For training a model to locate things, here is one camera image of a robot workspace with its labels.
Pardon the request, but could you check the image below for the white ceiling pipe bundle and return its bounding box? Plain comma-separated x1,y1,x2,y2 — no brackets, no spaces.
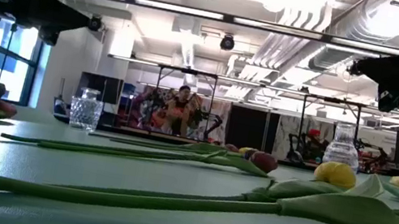
222,0,335,113

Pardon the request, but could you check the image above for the silver ventilation duct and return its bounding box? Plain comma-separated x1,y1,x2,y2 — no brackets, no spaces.
308,0,399,84

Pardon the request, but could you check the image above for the background work table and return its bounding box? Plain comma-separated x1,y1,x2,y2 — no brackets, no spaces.
53,114,399,184

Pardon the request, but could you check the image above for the black ceiling spotlight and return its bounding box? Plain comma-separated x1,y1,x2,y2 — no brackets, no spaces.
86,14,105,34
218,32,238,53
347,58,365,78

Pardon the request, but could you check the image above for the person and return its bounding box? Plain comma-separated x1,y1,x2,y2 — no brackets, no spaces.
300,126,325,163
161,81,200,139

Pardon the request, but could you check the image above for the marbled backdrop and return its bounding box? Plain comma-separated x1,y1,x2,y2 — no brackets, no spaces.
272,112,337,166

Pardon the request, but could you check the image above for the clear diamond-cut glass vase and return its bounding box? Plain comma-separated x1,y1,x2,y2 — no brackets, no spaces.
65,84,108,135

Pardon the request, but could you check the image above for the colourful patterned backdrop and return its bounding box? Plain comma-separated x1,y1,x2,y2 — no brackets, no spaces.
126,83,234,146

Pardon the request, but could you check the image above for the long ceiling light track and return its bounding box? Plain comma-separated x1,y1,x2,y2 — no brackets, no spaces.
81,0,399,57
105,52,399,116

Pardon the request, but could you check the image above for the black background robot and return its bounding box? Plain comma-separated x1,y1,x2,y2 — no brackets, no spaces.
283,131,310,165

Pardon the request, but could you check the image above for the black partition panel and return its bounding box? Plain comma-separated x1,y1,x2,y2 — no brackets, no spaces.
223,103,281,156

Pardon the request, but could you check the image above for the black metal rig frame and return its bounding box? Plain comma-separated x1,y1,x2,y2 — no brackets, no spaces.
291,91,366,173
145,62,220,143

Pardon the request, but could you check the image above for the clear ribbed narrow-neck vase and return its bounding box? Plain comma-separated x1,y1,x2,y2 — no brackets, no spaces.
320,118,367,174

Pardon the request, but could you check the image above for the blue box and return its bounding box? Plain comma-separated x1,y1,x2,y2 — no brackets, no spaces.
122,81,138,97

